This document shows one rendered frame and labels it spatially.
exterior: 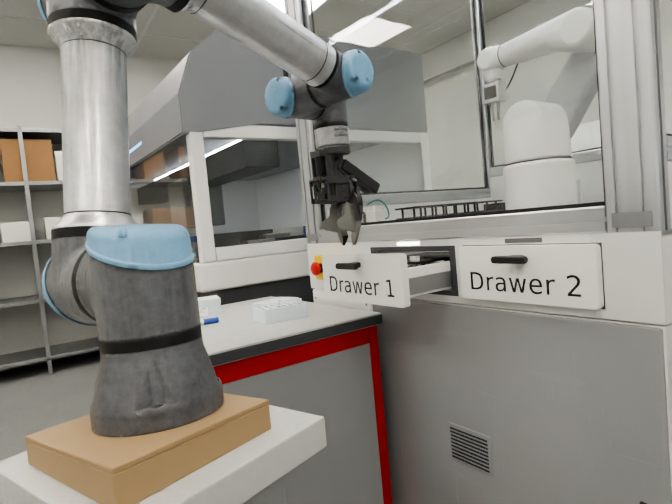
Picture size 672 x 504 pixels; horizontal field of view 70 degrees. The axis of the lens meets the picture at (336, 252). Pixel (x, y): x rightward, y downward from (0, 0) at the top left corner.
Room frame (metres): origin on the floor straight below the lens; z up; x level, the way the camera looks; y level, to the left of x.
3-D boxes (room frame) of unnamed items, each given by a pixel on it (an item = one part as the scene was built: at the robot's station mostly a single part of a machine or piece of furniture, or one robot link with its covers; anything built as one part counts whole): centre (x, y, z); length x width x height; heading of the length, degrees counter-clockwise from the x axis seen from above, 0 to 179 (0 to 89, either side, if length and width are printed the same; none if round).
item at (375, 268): (1.09, -0.05, 0.87); 0.29 x 0.02 x 0.11; 35
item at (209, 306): (1.46, 0.43, 0.79); 0.13 x 0.09 x 0.05; 111
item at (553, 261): (0.92, -0.35, 0.87); 0.29 x 0.02 x 0.11; 35
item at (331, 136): (1.06, -0.02, 1.18); 0.08 x 0.08 x 0.05
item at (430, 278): (1.21, -0.22, 0.86); 0.40 x 0.26 x 0.06; 125
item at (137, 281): (0.59, 0.24, 0.96); 0.13 x 0.12 x 0.14; 47
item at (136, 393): (0.58, 0.23, 0.84); 0.15 x 0.15 x 0.10
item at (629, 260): (1.42, -0.59, 0.87); 1.02 x 0.95 x 0.14; 35
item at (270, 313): (1.30, 0.17, 0.78); 0.12 x 0.08 x 0.04; 122
